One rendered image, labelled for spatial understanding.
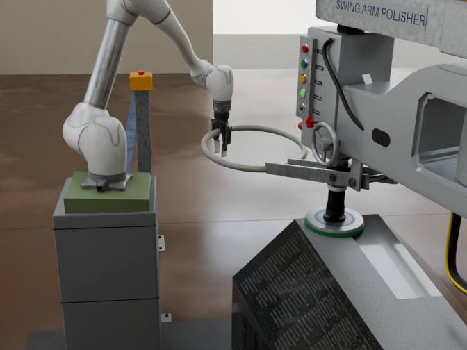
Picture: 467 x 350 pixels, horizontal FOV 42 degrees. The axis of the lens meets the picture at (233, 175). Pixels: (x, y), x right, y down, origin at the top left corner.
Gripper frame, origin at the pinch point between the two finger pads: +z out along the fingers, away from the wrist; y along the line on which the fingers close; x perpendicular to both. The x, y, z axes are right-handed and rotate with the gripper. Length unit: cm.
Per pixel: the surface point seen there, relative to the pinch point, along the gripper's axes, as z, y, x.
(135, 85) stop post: -14, -70, -3
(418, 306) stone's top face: -10, 137, -39
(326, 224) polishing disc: -8, 88, -24
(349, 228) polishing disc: -9, 95, -20
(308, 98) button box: -54, 76, -27
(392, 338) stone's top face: -11, 141, -58
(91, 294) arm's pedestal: 37, 19, -84
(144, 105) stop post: -2, -69, 1
